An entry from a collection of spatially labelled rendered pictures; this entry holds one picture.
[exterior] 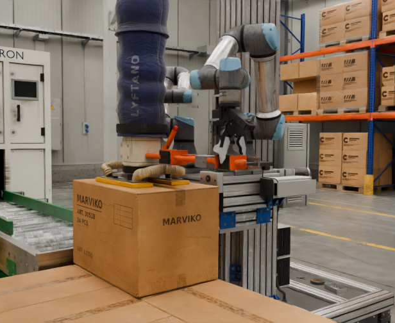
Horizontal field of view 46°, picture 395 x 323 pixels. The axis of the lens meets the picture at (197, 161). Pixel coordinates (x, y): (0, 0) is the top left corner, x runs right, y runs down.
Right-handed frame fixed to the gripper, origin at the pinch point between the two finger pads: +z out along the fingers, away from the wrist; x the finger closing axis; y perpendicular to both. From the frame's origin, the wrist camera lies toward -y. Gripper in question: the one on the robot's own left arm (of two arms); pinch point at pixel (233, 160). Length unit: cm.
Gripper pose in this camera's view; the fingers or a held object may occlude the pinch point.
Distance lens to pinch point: 161.0
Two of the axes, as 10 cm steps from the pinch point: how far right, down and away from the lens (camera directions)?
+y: -6.2, -0.4, 7.9
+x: -7.9, 0.3, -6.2
